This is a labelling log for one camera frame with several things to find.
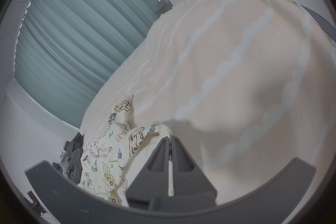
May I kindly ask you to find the black garment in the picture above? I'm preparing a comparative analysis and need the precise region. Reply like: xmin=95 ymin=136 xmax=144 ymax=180
xmin=64 ymin=132 xmax=85 ymax=184

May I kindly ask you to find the white printed pyjama top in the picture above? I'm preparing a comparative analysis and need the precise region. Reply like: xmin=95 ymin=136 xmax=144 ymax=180
xmin=77 ymin=95 xmax=174 ymax=208

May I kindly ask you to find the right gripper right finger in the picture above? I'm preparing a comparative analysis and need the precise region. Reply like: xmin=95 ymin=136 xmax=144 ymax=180
xmin=171 ymin=136 xmax=218 ymax=199

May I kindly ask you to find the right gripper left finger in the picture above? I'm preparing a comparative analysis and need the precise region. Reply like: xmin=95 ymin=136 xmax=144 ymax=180
xmin=126 ymin=137 xmax=170 ymax=199

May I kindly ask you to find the grey bedside table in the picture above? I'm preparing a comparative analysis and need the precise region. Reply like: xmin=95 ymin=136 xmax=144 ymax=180
xmin=156 ymin=0 xmax=172 ymax=16

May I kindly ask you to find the bed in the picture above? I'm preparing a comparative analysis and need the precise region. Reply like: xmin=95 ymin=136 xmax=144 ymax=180
xmin=77 ymin=0 xmax=336 ymax=208

